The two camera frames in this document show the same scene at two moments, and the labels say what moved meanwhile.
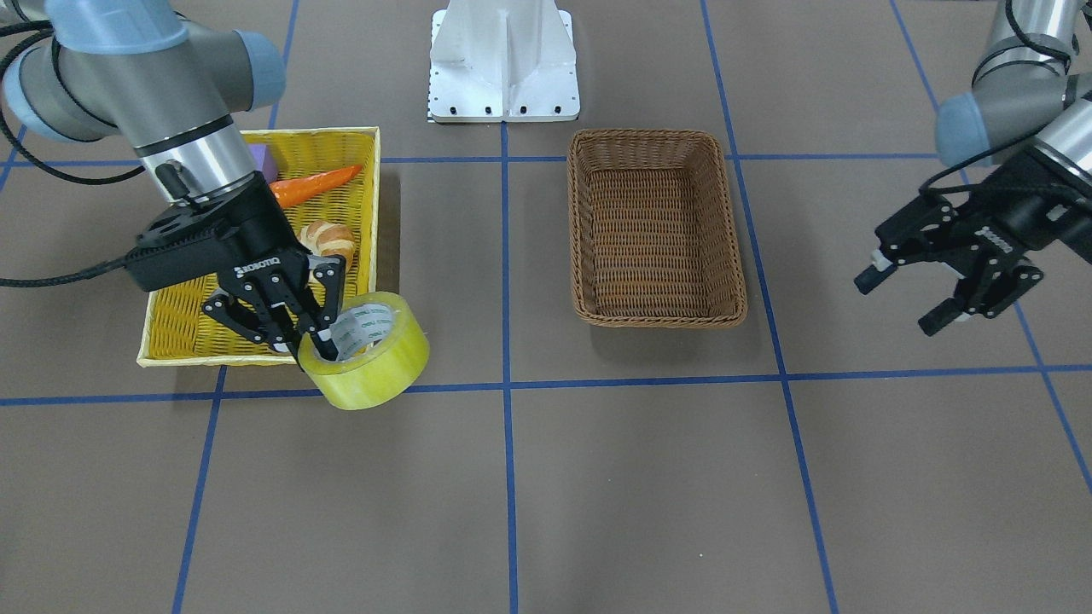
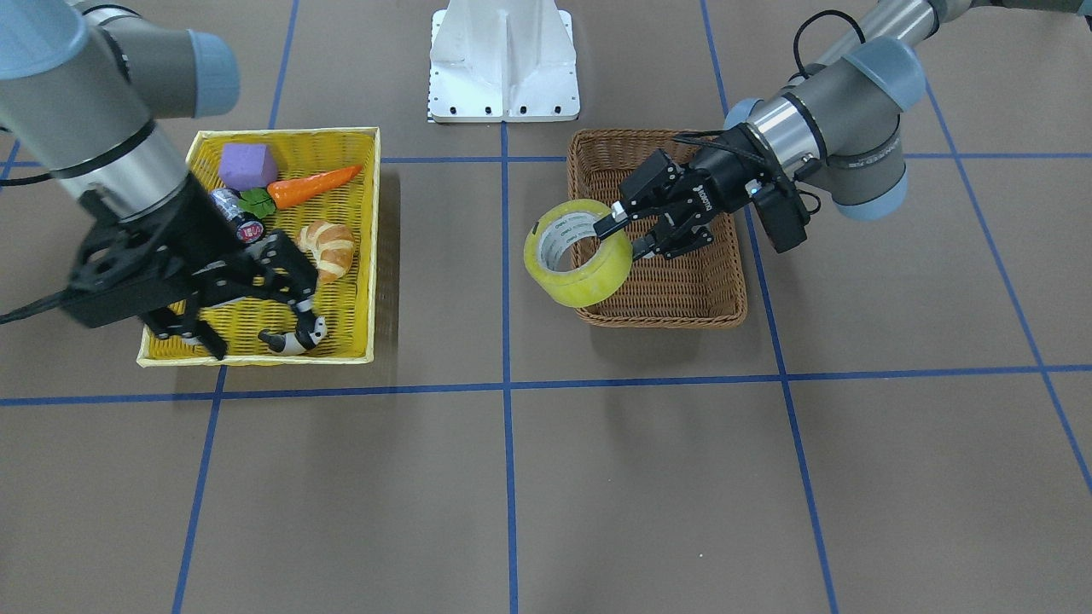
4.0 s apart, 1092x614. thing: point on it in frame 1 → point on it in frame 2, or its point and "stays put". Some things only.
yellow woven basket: (178, 330) stays put
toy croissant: (324, 239) stays put
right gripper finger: (246, 313) → (164, 323)
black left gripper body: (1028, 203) → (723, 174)
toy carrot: (287, 191) stays put
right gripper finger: (329, 275) → (280, 266)
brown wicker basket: (653, 235) stays put
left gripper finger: (994, 284) → (653, 188)
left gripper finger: (887, 258) → (671, 239)
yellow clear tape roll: (383, 345) → (549, 234)
